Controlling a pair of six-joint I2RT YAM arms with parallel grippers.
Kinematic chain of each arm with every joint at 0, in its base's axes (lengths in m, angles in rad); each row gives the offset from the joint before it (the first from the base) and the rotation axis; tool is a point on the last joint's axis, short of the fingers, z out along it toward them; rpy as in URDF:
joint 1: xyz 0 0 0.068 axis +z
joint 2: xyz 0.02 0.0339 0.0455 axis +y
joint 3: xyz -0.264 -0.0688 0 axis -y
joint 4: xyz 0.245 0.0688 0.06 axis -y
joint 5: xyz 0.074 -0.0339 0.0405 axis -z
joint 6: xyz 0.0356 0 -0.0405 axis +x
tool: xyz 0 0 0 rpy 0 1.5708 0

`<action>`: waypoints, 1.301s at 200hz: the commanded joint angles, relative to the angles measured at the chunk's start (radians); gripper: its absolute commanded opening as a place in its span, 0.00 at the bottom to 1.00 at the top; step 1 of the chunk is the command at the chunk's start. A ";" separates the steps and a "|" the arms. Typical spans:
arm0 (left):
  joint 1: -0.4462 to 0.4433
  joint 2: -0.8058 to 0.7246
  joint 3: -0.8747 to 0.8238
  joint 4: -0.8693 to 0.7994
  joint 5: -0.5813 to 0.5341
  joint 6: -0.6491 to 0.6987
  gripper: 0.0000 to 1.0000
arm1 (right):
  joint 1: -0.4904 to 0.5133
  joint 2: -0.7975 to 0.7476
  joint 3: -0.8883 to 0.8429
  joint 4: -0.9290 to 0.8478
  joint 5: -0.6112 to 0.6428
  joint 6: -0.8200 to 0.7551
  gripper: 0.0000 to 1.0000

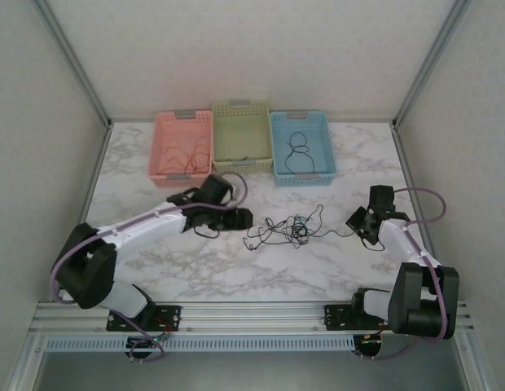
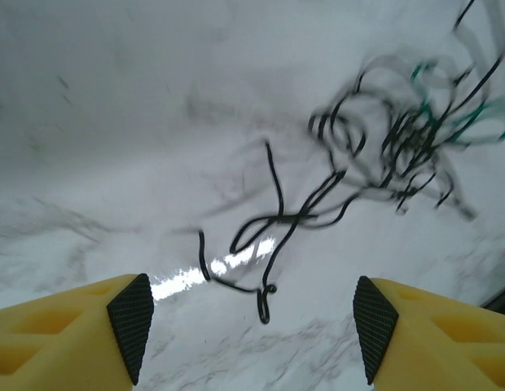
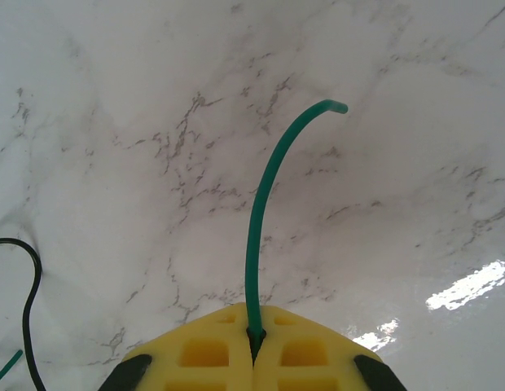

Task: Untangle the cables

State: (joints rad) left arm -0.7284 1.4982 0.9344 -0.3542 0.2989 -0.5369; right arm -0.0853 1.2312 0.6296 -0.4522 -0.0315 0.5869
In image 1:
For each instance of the pink plastic basket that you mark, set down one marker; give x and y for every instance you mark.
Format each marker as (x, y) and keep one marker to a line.
(175, 134)

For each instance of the blue plastic basket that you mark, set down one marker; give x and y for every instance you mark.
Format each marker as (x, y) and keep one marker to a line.
(321, 138)

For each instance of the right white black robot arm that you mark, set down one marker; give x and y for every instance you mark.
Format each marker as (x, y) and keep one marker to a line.
(403, 248)

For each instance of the green plastic basket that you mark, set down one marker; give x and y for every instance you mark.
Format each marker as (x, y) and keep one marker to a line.
(241, 134)

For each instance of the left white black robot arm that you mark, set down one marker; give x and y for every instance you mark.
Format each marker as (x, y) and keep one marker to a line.
(155, 232)

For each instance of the aluminium frame post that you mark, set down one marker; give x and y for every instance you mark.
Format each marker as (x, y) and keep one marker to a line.
(76, 61)
(429, 61)

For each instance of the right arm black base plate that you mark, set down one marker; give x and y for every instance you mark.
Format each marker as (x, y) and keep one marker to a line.
(338, 317)

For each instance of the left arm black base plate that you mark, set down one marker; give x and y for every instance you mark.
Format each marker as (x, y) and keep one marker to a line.
(171, 317)

